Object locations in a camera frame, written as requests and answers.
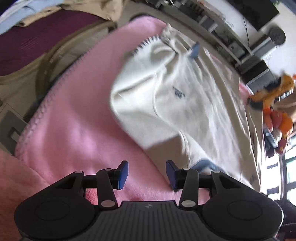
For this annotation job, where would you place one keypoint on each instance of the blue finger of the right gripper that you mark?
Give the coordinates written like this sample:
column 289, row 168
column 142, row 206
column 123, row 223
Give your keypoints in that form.
column 195, row 51

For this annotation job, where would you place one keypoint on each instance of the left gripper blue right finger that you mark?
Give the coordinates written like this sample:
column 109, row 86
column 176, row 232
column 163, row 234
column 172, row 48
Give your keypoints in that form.
column 184, row 179

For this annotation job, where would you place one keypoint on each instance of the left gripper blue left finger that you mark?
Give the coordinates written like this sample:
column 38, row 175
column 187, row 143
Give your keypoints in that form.
column 108, row 180

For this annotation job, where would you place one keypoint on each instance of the beige garment with navy trim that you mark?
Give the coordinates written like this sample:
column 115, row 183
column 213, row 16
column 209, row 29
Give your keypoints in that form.
column 188, row 110

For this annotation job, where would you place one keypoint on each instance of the metal tv stand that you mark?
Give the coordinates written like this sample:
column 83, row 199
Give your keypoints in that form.
column 202, row 19

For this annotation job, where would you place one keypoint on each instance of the pink dog-print towel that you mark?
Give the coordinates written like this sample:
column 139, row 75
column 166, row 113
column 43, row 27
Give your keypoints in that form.
column 74, row 128

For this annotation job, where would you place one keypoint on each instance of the dark drawer cabinet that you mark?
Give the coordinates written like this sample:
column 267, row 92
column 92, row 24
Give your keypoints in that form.
column 258, row 77

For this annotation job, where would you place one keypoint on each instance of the orange juice bottle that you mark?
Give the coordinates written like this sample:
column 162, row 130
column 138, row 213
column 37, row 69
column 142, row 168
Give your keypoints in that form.
column 272, row 93

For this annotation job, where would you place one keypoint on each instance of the black fruit tray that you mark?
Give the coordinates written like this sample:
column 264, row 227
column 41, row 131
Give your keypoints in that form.
column 270, row 143

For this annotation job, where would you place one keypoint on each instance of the tan cloth on chair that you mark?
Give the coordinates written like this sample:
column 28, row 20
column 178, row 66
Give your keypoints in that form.
column 107, row 10

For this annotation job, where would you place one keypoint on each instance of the pink dragon fruit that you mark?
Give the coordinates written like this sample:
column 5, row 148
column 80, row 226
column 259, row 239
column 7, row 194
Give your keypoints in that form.
column 282, row 144

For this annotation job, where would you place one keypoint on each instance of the upper red apple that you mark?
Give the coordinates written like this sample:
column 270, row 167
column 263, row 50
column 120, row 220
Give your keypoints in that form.
column 276, row 118

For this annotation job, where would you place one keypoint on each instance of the large orange citrus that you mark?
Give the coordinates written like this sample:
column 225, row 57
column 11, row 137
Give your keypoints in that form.
column 286, row 126

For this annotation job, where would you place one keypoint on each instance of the maroon banquet chair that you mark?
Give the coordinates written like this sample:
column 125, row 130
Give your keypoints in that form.
column 32, row 58

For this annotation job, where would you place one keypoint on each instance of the light blue cloth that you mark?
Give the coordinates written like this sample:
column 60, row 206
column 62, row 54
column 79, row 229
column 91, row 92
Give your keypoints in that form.
column 22, row 9

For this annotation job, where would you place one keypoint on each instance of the wall-mounted black television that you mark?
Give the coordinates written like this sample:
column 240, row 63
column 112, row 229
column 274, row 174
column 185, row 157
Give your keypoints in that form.
column 257, row 12

